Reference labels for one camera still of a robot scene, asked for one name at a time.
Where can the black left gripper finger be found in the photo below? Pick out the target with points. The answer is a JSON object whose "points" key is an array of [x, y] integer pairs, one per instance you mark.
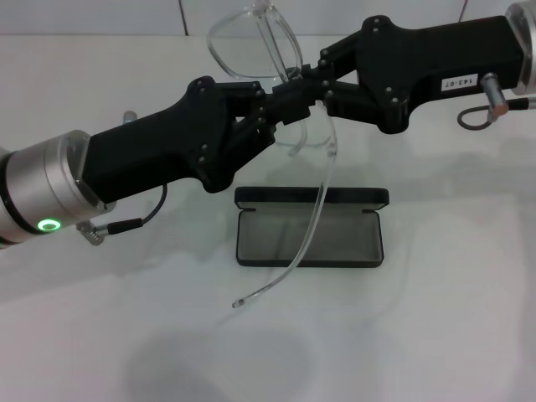
{"points": [[285, 94], [289, 115]]}

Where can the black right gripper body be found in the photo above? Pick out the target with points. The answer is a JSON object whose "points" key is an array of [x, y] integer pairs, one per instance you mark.
{"points": [[439, 58]]}

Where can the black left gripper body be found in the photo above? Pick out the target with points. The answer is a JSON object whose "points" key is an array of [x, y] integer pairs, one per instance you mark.
{"points": [[146, 155]]}

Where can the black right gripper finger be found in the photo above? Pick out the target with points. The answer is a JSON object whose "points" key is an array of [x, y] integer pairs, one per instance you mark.
{"points": [[339, 50], [347, 100]]}

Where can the clear transparent glasses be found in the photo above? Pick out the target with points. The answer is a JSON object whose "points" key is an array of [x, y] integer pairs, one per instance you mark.
{"points": [[251, 46]]}

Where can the black glasses case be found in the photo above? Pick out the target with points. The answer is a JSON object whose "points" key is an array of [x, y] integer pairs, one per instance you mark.
{"points": [[347, 238]]}

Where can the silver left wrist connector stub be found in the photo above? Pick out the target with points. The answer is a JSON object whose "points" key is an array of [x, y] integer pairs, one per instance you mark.
{"points": [[130, 116]]}

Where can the silver wrist connector stub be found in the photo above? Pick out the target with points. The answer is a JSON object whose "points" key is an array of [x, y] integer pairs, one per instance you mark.
{"points": [[130, 116], [495, 94]]}

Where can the silver right wrist connector stub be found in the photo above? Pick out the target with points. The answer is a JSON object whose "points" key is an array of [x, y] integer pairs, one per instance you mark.
{"points": [[495, 94]]}

